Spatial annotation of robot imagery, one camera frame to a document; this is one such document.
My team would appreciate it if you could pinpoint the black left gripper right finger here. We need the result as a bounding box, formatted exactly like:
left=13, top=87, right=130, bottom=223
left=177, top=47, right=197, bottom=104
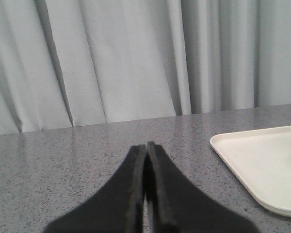
left=145, top=142, right=258, bottom=233

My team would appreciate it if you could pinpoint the grey pleated curtain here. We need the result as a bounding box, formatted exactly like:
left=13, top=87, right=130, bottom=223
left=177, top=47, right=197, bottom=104
left=0, top=0, right=291, bottom=134

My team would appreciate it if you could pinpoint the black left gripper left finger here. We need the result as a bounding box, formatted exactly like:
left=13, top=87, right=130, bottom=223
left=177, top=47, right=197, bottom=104
left=44, top=145, right=146, bottom=233

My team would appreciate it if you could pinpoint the cream rectangular plastic tray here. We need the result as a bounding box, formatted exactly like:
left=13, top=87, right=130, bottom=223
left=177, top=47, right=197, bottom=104
left=210, top=126, right=291, bottom=217

